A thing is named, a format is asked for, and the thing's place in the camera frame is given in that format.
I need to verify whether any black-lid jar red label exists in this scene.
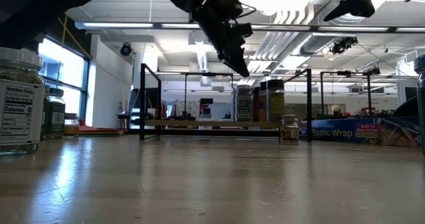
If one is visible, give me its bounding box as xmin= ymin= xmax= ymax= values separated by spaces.
xmin=252 ymin=86 xmax=261 ymax=123

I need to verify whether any black metal frame station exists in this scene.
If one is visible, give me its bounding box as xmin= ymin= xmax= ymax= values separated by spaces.
xmin=319 ymin=67 xmax=382 ymax=118

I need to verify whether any silver ventilation duct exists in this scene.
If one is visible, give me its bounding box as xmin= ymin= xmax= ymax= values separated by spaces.
xmin=298 ymin=0 xmax=401 ymax=57

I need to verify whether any black office chair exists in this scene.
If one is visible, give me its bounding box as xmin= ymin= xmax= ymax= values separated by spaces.
xmin=391 ymin=95 xmax=420 ymax=119

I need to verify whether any black-lid jar yellow-green label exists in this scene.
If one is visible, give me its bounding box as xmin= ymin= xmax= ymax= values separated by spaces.
xmin=265 ymin=78 xmax=286 ymax=124

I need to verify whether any black-lid jar orange label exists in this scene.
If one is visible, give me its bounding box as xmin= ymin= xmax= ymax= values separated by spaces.
xmin=258 ymin=81 xmax=268 ymax=123

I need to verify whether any black computer monitor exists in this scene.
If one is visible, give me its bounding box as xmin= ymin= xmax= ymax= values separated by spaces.
xmin=128 ymin=87 xmax=161 ymax=119
xmin=404 ymin=86 xmax=418 ymax=102

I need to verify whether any white-lid bagel seasoning jar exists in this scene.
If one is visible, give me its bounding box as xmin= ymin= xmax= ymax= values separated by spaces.
xmin=234 ymin=84 xmax=254 ymax=123
xmin=0 ymin=47 xmax=46 ymax=158

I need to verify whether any long ceiling light strip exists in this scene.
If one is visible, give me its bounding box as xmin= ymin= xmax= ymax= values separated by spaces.
xmin=74 ymin=21 xmax=425 ymax=34

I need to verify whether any blue plastic wrap box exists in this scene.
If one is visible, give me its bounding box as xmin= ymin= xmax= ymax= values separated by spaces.
xmin=298 ymin=116 xmax=423 ymax=149

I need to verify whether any small clear spice jar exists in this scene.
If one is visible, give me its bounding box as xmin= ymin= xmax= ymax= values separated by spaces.
xmin=63 ymin=113 xmax=81 ymax=137
xmin=280 ymin=114 xmax=300 ymax=143

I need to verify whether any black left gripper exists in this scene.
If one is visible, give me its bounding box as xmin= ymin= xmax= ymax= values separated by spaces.
xmin=189 ymin=0 xmax=251 ymax=78

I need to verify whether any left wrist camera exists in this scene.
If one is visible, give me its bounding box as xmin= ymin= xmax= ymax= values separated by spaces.
xmin=236 ymin=22 xmax=254 ymax=39

